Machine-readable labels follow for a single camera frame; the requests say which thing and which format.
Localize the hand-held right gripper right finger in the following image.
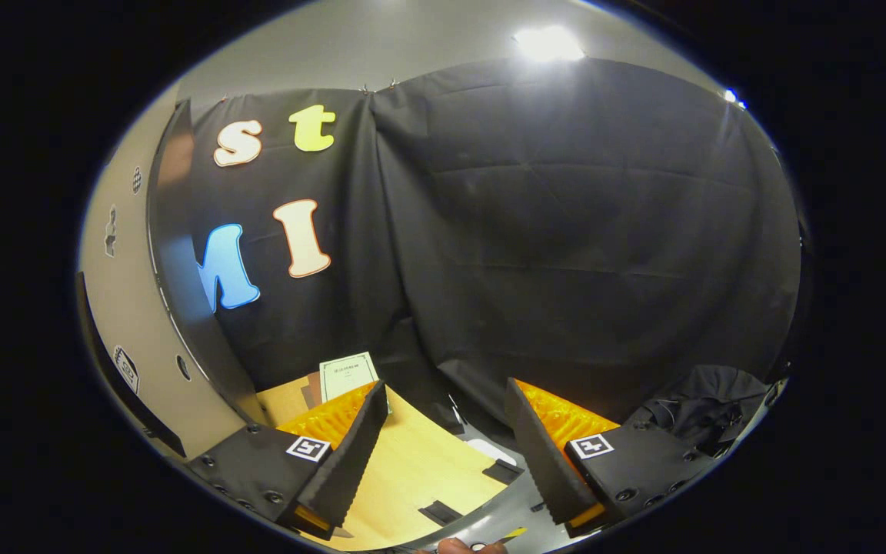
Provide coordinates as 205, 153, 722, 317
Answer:
505, 377, 721, 539

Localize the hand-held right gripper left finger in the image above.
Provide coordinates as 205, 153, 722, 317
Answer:
185, 379, 390, 541

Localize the black door handle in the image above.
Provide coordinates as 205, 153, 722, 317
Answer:
76, 271, 188, 459

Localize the beige cabinet door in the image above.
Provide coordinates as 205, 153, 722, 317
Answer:
76, 150, 248, 462

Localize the black tape strip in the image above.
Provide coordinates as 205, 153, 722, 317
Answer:
483, 459, 525, 486
418, 500, 464, 529

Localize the small white sheet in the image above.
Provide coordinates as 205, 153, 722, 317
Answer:
465, 437, 519, 468

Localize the pale green booklet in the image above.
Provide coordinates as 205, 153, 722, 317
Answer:
319, 352, 381, 403

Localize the dark cloth bundle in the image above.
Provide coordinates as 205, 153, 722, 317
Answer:
628, 364, 786, 459

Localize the black backdrop cloth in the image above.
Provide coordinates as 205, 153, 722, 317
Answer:
182, 58, 802, 433

